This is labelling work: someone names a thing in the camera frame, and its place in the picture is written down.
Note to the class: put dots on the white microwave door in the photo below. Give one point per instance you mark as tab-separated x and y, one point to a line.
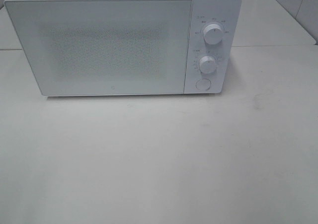
104	47

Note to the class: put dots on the white microwave knob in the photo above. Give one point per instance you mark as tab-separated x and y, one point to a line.
213	33
207	64

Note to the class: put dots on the round white door button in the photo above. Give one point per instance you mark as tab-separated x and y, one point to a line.
203	84

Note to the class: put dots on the white microwave oven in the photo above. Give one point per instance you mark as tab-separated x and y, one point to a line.
224	12

